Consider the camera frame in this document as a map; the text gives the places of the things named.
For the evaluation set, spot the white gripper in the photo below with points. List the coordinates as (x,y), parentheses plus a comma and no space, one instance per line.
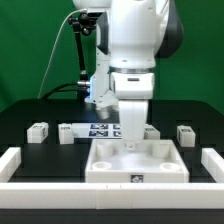
(133,92)

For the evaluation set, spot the white square tabletop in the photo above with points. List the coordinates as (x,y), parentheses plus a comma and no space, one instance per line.
(152,161)

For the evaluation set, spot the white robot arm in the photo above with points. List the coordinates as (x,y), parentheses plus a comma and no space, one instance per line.
(130,36)

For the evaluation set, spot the white fiducial marker plate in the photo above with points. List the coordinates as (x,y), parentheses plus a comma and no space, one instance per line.
(96,130)

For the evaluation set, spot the white U-shaped fence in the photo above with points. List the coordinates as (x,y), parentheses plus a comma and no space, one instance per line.
(102,196)

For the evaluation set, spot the silver mounted camera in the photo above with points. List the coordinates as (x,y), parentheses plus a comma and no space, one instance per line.
(95,14)

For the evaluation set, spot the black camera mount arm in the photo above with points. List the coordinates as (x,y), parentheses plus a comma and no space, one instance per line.
(82,25)

